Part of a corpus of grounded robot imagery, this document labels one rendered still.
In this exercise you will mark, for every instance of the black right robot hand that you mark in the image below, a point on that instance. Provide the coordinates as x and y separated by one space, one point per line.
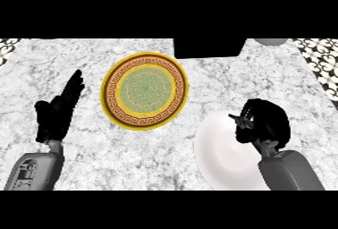
269 122

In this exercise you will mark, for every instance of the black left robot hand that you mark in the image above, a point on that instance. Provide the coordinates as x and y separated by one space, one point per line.
56 113

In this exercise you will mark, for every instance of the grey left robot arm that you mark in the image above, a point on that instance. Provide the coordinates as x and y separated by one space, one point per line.
37 170

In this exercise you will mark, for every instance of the white plate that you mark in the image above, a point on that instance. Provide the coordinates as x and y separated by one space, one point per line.
224 155

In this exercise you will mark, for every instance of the yellow patterned plate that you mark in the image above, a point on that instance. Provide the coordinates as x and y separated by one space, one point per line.
143 91

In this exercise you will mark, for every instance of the grey round object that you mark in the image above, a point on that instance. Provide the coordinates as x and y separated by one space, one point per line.
270 41

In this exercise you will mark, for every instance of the black appliance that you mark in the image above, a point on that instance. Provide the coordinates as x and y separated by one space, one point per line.
208 47

